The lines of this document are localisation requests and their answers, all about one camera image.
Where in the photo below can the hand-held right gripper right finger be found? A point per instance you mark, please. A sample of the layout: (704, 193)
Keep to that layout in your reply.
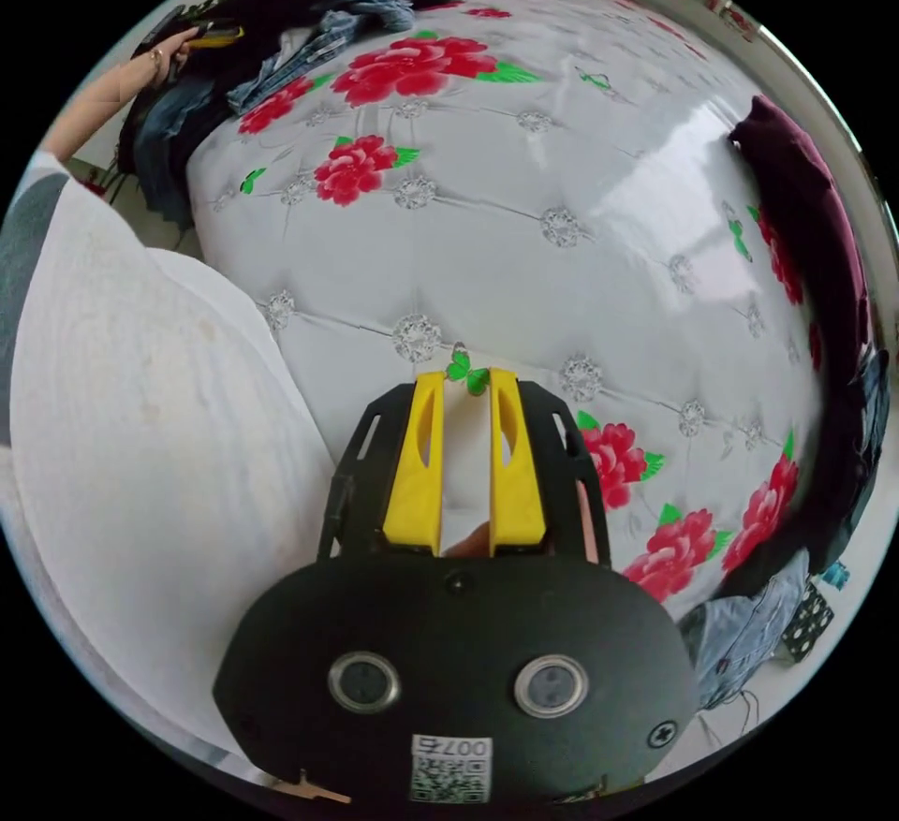
(518, 477)

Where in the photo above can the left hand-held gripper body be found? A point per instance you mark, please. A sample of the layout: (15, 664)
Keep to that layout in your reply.
(167, 26)

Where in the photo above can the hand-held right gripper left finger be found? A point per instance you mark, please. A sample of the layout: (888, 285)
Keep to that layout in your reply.
(413, 470)

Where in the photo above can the person's left forearm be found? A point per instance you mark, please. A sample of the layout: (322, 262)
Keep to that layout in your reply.
(95, 106)

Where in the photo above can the person's left hand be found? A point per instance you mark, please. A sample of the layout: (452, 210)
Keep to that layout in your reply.
(168, 56)

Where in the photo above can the person's right hand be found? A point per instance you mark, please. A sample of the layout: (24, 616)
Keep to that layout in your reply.
(469, 543)

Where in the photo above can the pile of clothes with jeans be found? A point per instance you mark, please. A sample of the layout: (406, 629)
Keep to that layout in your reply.
(295, 42)

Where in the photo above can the bed with floral quilted sheet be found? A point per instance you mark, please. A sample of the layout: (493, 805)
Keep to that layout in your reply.
(506, 252)

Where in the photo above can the person's body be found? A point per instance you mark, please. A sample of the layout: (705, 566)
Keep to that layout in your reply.
(140, 456)

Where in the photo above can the pile of clothes with maroon garment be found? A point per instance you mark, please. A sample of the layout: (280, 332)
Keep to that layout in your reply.
(797, 217)

